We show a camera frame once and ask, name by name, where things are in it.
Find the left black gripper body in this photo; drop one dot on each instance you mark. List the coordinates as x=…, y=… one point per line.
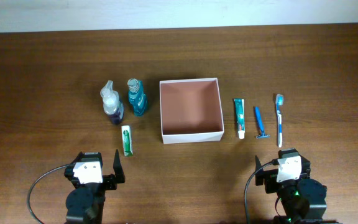
x=109, y=181

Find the green white small box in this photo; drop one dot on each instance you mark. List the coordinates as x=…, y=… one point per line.
x=127, y=140

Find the clear spray bottle purple liquid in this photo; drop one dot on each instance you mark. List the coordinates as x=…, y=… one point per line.
x=112, y=103

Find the teal mouthwash bottle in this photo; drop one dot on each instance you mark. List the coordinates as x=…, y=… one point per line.
x=137, y=96

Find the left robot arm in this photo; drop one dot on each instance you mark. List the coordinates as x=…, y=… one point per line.
x=85, y=204

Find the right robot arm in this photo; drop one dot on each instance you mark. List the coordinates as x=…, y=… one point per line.
x=303, y=198

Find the blue disposable razor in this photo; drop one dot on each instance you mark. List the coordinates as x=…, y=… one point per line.
x=262, y=134

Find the teal white toothpaste tube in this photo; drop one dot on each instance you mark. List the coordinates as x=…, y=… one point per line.
x=240, y=113

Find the blue white toothbrush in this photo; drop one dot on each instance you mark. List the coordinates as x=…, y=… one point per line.
x=279, y=102

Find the white open cardboard box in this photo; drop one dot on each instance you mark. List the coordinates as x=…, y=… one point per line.
x=190, y=111

